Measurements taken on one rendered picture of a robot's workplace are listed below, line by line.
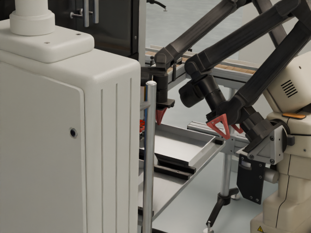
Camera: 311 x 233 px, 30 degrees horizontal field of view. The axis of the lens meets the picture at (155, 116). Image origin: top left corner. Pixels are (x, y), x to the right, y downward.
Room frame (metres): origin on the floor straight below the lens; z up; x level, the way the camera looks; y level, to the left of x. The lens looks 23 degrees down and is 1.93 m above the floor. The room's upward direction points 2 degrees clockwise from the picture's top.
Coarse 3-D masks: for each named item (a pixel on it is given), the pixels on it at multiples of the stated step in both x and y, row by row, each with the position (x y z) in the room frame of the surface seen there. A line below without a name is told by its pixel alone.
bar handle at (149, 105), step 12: (156, 84) 1.23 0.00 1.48; (144, 108) 1.21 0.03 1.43; (144, 132) 1.23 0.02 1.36; (144, 144) 1.23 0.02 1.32; (144, 156) 1.23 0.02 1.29; (144, 168) 1.23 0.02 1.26; (144, 180) 1.23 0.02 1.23; (144, 192) 1.23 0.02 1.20; (144, 204) 1.23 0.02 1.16; (144, 216) 1.23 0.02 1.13; (144, 228) 1.23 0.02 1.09
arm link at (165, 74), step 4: (152, 72) 2.03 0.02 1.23; (156, 72) 2.03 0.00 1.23; (160, 72) 2.03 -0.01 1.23; (164, 72) 2.03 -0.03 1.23; (156, 76) 2.01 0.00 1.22; (160, 76) 2.00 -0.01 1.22; (164, 76) 2.00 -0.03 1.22; (156, 80) 2.00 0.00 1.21; (160, 80) 2.00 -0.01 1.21; (164, 80) 2.00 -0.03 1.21; (160, 84) 2.00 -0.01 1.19; (164, 84) 2.00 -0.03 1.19; (160, 88) 2.00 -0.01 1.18; (164, 88) 2.01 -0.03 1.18
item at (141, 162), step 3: (141, 162) 1.93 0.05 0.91; (141, 165) 1.93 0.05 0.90; (141, 168) 1.92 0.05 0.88; (141, 171) 1.90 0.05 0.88; (138, 174) 1.88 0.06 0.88; (141, 174) 1.82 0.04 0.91; (138, 177) 1.80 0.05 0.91; (141, 177) 1.82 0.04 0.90; (138, 180) 1.80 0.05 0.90; (141, 180) 1.82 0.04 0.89; (138, 183) 1.80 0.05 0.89
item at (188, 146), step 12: (144, 120) 2.31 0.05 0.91; (156, 132) 2.25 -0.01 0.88; (168, 132) 2.25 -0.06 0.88; (180, 132) 2.23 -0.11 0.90; (192, 132) 2.20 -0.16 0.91; (156, 144) 2.13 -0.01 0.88; (168, 144) 2.14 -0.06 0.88; (180, 144) 2.14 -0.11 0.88; (192, 144) 2.14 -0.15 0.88; (204, 144) 2.15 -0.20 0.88; (156, 156) 1.99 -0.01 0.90; (168, 156) 1.97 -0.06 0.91; (180, 156) 2.03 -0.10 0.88; (192, 156) 2.04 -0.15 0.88
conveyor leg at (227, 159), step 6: (234, 90) 2.97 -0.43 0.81; (228, 156) 2.97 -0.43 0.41; (228, 162) 2.97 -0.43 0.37; (222, 168) 3.00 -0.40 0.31; (228, 168) 2.97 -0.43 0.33; (222, 174) 2.99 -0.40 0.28; (228, 174) 2.97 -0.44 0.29; (222, 180) 2.98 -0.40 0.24; (228, 180) 2.98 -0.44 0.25; (222, 186) 2.98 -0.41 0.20; (228, 186) 2.98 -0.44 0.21; (222, 192) 2.98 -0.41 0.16; (228, 192) 2.98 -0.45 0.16
